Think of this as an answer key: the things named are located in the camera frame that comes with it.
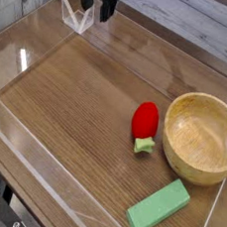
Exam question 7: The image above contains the red plush strawberry toy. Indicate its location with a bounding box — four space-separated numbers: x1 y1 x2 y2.
131 101 160 154

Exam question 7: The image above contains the wooden bowl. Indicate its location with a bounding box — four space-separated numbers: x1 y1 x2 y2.
163 92 227 186

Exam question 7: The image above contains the green rectangular block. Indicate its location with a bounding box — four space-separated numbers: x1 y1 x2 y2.
126 179 190 227

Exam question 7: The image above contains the black table leg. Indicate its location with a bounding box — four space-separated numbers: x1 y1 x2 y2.
2 185 13 204

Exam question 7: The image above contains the clear acrylic corner bracket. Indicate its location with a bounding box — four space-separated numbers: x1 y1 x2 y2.
61 0 95 35

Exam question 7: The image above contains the clear acrylic tray wall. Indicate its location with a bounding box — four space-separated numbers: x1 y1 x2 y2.
0 0 227 227

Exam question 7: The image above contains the black metal bracket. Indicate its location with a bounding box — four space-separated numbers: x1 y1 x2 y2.
0 197 27 227

